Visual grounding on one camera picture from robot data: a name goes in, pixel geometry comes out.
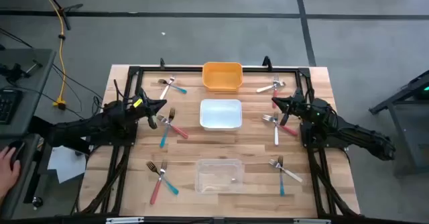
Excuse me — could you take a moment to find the pink-handled metal fork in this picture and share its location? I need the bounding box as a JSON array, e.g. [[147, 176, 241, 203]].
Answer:
[[156, 114, 190, 140], [261, 114, 299, 137], [271, 76, 280, 109], [149, 160, 168, 206]]

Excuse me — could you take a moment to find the blue-handled metal fork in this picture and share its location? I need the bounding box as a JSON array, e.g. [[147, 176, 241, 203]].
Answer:
[[277, 155, 286, 197], [157, 78, 188, 95], [159, 107, 176, 149], [146, 160, 180, 196]]

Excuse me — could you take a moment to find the black cable bundle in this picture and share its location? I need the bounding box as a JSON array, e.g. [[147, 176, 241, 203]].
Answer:
[[310, 148, 358, 217], [78, 146, 130, 215]]

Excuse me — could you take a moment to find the white plastic bin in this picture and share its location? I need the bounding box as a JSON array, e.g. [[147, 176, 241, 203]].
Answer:
[[199, 99, 243, 131]]

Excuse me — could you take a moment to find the white-handled metal fork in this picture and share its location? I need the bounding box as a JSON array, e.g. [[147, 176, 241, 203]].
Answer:
[[159, 76, 176, 101], [268, 159, 304, 184], [272, 111, 280, 147], [256, 80, 286, 94]]

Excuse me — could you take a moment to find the dark metal cart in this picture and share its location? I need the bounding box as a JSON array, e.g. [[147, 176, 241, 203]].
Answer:
[[368, 69, 429, 177]]

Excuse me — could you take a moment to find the black tripod stand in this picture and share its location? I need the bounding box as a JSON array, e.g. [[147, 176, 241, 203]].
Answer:
[[35, 0, 84, 31]]

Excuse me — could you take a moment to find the black computer keyboard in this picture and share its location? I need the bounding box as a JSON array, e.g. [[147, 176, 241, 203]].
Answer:
[[0, 89, 23, 125]]

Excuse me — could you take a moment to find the person's hand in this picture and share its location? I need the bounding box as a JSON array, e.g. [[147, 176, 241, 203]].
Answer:
[[0, 146, 22, 201]]

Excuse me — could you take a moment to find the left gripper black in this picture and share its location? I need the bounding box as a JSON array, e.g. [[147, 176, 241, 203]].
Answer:
[[127, 95, 168, 130]]

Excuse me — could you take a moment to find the yellow power cable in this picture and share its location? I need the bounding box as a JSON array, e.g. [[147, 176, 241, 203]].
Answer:
[[33, 0, 68, 110]]

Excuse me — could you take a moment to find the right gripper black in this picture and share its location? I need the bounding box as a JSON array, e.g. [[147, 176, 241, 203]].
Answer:
[[271, 89, 315, 127]]

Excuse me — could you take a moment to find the thin black floor cable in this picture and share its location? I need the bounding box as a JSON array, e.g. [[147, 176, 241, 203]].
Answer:
[[0, 27, 34, 49], [52, 64, 103, 101]]

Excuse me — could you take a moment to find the silver metal bracket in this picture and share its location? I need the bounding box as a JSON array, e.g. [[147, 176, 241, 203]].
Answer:
[[105, 217, 145, 224], [293, 218, 332, 224]]

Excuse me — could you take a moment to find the clear plastic bin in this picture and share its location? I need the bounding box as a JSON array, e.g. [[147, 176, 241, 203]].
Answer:
[[194, 158, 245, 194]]

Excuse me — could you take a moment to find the white paper sheet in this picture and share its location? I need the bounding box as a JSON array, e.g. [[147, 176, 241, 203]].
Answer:
[[46, 146, 87, 184]]

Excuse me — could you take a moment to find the black computer mouse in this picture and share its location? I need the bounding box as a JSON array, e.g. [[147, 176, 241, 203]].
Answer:
[[9, 139, 26, 166]]

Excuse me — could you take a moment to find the black desk clamp mount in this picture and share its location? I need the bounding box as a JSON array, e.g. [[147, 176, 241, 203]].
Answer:
[[0, 59, 44, 84]]

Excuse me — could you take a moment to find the black aluminium table frame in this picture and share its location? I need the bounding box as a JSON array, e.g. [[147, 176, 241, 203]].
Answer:
[[78, 64, 361, 218]]

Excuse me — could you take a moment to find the orange plastic bin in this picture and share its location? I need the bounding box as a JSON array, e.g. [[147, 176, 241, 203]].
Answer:
[[201, 61, 244, 93]]

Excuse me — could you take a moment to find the dark grey side desk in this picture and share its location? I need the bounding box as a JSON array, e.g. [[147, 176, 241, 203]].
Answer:
[[0, 133, 41, 220]]

